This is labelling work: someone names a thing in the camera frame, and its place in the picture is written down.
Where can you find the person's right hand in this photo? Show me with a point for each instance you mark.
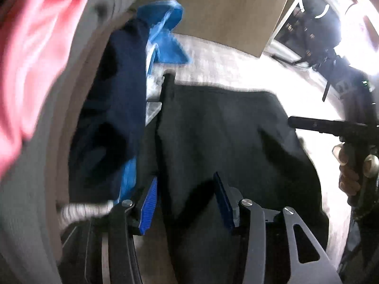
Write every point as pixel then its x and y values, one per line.
pixel 346 177

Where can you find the grey garment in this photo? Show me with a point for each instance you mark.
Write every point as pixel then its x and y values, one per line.
pixel 23 213

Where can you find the wooden cabinet panel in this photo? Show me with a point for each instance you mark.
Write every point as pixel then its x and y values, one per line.
pixel 231 11

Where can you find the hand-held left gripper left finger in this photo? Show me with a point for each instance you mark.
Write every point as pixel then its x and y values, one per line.
pixel 149 210

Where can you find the navy garment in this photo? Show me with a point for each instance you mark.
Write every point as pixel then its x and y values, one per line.
pixel 112 109

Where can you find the light blue cloth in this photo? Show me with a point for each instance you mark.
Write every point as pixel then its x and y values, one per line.
pixel 168 47

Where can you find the pink cloth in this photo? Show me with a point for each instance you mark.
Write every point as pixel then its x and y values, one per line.
pixel 35 50

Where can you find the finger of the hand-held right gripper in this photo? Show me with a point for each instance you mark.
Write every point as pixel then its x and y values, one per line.
pixel 314 123

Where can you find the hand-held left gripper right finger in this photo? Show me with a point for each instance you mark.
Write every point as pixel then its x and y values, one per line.
pixel 223 204

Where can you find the black garment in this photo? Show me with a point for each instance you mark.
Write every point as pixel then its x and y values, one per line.
pixel 222 130

